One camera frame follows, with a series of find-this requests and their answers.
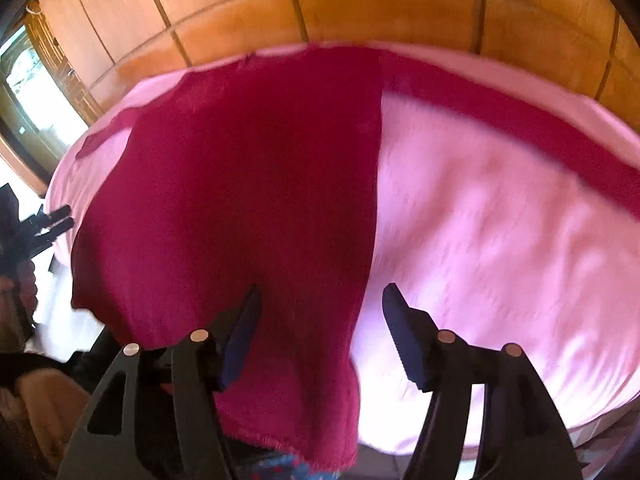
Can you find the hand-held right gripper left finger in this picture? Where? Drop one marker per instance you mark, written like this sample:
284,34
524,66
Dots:
240,340

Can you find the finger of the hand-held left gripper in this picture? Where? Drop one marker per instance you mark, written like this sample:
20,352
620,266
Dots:
52,222

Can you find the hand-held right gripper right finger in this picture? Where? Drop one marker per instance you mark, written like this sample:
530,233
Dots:
405,340

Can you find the crimson knit sweater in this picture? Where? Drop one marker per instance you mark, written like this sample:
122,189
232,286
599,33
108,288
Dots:
225,185

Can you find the pink bed sheet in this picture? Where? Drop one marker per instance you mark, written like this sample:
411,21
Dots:
490,270

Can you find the person's patterned clothing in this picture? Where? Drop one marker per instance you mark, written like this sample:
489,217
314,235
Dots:
290,467

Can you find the wooden wardrobe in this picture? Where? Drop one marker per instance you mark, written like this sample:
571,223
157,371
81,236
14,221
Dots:
350,10

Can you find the window with wooden frame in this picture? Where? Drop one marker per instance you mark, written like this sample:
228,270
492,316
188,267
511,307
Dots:
35,95

